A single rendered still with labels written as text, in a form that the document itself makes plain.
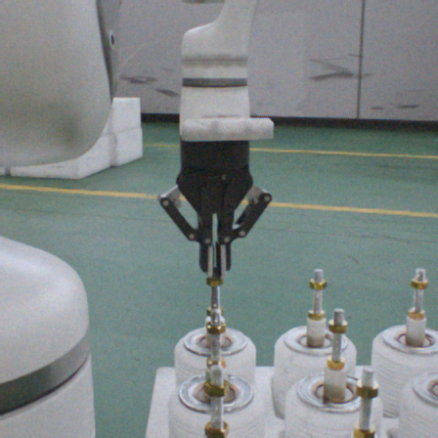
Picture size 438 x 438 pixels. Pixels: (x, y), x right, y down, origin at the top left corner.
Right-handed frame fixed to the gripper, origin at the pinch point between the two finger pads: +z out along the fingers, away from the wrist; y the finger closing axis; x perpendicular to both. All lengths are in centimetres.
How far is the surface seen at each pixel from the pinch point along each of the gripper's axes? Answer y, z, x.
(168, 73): -70, -13, -538
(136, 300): 3, 35, -79
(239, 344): -2.5, 10.1, 1.5
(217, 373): 4.8, 1.6, 23.4
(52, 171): 30, 31, -256
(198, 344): 2.0, 10.2, 0.4
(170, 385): 4.9, 17.5, -3.9
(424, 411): -16.7, 10.8, 18.2
